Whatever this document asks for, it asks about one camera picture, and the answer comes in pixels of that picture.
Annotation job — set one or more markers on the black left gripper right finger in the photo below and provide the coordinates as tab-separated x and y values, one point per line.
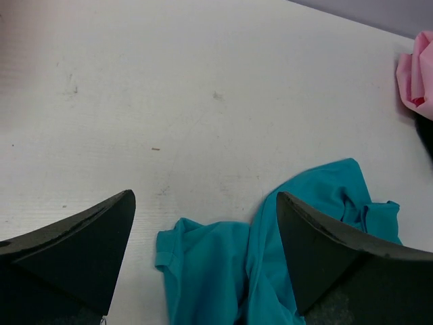
341	275

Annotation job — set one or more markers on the black folded t-shirt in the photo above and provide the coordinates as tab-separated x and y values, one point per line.
424	128

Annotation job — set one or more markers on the pink folded t-shirt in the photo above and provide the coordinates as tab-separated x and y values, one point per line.
414	75

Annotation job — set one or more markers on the teal t-shirt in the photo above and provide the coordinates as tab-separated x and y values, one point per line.
235	273

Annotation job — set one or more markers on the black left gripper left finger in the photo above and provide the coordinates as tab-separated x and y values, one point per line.
66	272

